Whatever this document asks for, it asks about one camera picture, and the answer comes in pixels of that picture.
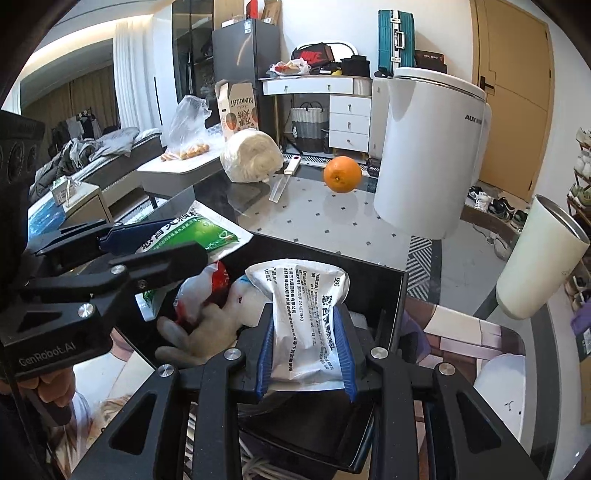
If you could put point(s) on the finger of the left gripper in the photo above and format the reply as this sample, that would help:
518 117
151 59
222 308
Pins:
130 274
129 235

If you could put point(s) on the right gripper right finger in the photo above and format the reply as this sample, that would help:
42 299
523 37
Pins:
465 437

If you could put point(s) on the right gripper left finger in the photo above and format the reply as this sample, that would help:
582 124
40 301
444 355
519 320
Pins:
146 439

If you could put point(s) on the person's left hand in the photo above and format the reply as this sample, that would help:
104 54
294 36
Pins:
56 388

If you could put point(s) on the grey white side table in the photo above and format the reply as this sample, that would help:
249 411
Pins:
165 179

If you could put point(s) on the black storage box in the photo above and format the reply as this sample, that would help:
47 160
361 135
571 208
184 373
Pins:
305 407

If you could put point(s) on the clear bag of snacks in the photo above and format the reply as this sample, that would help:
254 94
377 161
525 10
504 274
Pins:
187 135

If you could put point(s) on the white cabbage in bag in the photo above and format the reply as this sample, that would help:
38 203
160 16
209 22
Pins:
250 156

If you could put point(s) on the orange fruit carton box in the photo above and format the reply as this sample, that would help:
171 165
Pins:
236 103

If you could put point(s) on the cream trash bin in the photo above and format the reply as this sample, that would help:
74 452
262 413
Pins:
549 247

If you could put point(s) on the woven basket under desk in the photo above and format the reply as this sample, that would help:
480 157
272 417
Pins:
309 122

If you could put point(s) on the black refrigerator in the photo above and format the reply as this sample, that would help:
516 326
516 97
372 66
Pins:
244 52

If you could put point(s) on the orange fruit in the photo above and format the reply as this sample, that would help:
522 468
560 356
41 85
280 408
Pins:
342 174

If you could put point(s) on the wooden shoe rack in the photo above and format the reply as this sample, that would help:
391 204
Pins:
578 196

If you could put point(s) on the red black shoe box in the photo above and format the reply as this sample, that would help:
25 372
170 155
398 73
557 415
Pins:
317 55

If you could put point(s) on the white desk with drawers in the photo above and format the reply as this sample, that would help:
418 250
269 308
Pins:
348 99

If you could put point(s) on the large white cylindrical appliance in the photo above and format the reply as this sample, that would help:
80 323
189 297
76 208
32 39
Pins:
436 137

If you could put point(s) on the teal suitcase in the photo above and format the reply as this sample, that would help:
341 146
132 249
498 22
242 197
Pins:
396 41

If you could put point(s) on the wooden door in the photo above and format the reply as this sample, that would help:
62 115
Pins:
513 63

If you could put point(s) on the white handled knife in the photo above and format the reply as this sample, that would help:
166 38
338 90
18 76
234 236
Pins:
281 181

